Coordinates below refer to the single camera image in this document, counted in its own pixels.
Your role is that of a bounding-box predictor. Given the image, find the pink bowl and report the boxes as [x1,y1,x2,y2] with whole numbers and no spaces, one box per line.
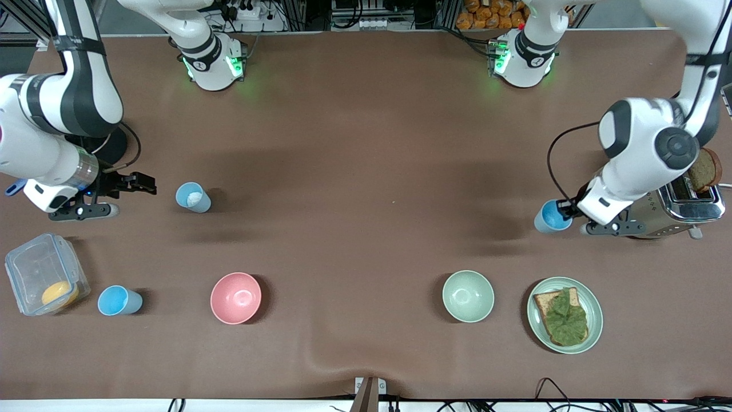
[210,272,262,325]

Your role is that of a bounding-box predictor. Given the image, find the toast slice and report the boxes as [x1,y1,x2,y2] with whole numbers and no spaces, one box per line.
[533,288,590,347]

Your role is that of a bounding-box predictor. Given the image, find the pale green plate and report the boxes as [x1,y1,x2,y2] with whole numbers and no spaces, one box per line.
[527,276,604,355]

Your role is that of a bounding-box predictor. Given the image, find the orange yellow round food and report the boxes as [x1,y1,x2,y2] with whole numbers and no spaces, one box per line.
[41,280,79,310]

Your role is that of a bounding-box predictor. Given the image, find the aluminium frame post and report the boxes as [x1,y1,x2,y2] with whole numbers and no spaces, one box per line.
[286,0,309,30]
[436,0,458,29]

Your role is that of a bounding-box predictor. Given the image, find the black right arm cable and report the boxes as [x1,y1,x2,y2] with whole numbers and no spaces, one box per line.
[100,121,142,172]

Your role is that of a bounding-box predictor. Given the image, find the clear plastic lidded container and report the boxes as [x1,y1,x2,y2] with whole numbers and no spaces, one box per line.
[5,232,91,316]

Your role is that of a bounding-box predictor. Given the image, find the pale green bowl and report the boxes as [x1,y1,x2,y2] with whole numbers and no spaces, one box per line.
[441,270,495,323]

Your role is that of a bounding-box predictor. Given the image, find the steel saucepan with blue handle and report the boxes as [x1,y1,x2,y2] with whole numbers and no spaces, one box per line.
[6,123,115,196]

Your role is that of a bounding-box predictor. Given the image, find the white power strip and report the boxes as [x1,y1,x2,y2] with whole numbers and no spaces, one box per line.
[226,0,269,21]

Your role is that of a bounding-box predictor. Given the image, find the black looped cable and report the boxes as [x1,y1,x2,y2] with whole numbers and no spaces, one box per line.
[535,378,572,404]

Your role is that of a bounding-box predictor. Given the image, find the brown bread slice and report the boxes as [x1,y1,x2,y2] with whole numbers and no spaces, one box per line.
[688,148,723,193]

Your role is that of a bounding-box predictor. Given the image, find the orange snack packets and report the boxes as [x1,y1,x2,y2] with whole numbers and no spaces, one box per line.
[456,0,530,30]

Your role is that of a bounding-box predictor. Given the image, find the metal table clamp bracket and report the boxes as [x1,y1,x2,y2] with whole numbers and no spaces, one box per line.
[350,377,387,412]

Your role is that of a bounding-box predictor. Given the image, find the blue plastic cup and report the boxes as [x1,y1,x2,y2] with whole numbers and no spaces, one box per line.
[534,199,574,234]
[175,181,212,214]
[97,285,144,316]

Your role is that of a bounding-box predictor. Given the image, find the green lettuce leaf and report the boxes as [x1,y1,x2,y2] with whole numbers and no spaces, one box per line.
[541,288,588,346]

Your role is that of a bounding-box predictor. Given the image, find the beige chrome toaster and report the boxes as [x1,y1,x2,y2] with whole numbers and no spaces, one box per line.
[623,175,727,240]

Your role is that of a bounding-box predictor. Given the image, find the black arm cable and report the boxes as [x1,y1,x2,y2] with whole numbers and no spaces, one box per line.
[547,0,727,205]
[100,121,142,172]

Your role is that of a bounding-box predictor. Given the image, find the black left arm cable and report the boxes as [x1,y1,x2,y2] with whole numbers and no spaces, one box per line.
[547,0,727,205]

